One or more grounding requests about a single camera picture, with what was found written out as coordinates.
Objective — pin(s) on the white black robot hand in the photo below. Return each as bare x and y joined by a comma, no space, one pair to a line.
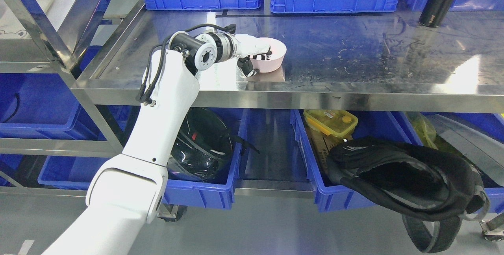
246,46

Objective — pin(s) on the pink ikea bowl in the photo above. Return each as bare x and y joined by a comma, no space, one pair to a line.
267,63

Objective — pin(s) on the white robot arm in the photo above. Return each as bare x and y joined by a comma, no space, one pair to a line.
126,191

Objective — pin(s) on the steel shelf rack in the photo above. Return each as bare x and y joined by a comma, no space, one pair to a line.
52,37

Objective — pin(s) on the blue bin shelf lower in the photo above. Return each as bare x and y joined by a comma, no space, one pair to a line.
69,172

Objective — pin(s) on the blue bin shelf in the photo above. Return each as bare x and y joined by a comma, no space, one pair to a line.
69,172
41,107

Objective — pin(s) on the blue bin shelf middle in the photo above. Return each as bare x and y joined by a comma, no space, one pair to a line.
41,107

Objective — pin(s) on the black motorcycle helmet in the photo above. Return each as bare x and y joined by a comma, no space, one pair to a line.
203,148

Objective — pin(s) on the yellow lunch box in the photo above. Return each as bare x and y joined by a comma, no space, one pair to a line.
337,123

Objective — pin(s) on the steel work table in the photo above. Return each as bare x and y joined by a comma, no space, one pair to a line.
363,62

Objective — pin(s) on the blue bin under table left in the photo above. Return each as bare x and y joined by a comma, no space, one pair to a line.
219,194

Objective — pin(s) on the blue bin under table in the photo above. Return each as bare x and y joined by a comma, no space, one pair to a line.
219,194
382,125

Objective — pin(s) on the black backpack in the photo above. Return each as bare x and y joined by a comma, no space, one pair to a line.
434,191

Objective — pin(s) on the blue bin under table right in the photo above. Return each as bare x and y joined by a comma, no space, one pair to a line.
382,125

